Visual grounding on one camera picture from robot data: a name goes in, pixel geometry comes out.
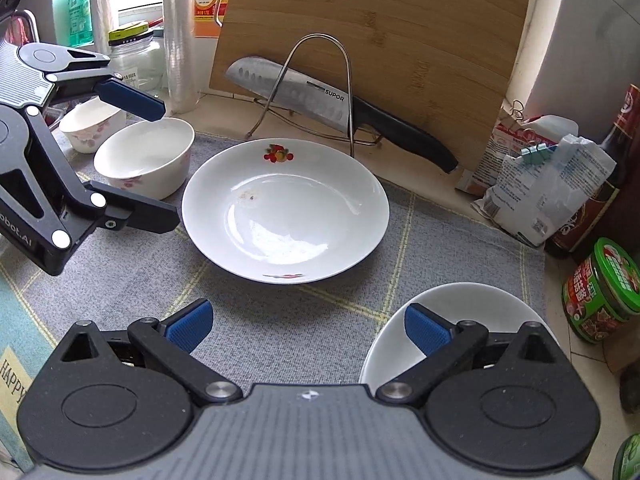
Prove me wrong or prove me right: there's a tall plastic wrap roll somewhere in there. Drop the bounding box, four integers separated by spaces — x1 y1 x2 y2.
162 0 201 115

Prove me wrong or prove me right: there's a grey and teal dish towel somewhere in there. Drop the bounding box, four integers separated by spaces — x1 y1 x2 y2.
0 122 548 471

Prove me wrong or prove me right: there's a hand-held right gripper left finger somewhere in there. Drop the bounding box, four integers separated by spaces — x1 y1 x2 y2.
59 298 243 407

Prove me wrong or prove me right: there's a green container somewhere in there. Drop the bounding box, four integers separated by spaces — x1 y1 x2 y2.
612 432 640 480

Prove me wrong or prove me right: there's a green-lid jar with red label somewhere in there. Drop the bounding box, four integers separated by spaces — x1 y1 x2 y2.
561 237 640 345

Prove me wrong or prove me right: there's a short plastic wrap roll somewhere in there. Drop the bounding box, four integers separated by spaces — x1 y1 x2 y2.
89 0 120 56

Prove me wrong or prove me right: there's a green dish soap bottle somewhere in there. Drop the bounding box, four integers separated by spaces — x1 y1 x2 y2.
67 0 96 46

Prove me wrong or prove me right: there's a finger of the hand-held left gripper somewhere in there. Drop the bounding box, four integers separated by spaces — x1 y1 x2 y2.
26 106 181 257
46 45 167 122

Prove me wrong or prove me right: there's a white printed bag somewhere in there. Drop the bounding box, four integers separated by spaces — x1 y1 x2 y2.
471 134 617 249

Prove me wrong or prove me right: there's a white floral bowl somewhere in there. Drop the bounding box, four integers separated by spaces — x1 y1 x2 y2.
59 96 127 154
93 118 196 201

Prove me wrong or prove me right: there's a dark sauce bottle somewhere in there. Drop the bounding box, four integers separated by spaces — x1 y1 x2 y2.
544 82 640 261

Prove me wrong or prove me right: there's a red and white bag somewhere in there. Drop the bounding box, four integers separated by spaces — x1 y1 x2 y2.
456 114 580 196

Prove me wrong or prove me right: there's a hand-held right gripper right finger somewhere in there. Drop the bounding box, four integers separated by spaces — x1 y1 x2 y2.
375 302 564 407

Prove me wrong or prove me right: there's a white fruit-print plate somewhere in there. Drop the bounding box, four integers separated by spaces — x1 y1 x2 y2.
359 282 560 387
181 137 391 285

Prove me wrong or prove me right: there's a bamboo cutting board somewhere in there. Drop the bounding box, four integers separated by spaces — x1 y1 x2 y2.
209 0 532 173

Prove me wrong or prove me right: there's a metal wire rack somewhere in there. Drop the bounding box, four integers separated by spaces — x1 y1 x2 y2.
245 34 386 158

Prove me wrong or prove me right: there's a glass jar with yellow-green lid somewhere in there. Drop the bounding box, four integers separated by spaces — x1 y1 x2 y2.
107 21 166 98

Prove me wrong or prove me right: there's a black-handled kitchen knife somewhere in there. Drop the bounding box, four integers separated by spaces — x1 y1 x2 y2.
224 56 459 175

